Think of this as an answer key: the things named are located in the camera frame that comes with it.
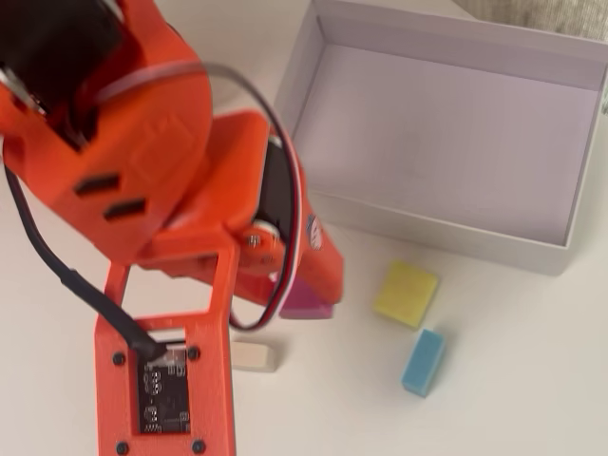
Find orange gripper, black servo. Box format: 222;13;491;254
189;111;346;306

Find pink foam cuboid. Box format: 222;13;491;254
278;277;334;320

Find cream white cuboid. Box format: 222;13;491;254
231;342;278;374

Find yellow foam cuboid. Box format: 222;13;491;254
372;259;440;332

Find blue foam cuboid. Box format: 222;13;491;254
400;328;447;399

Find white cardboard bin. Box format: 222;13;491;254
274;0;608;276

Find red white black servo wire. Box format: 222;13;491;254
89;61;306;333

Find wrist camera on orange mount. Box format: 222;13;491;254
92;237;238;456

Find black camera cable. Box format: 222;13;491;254
0;159;165;365

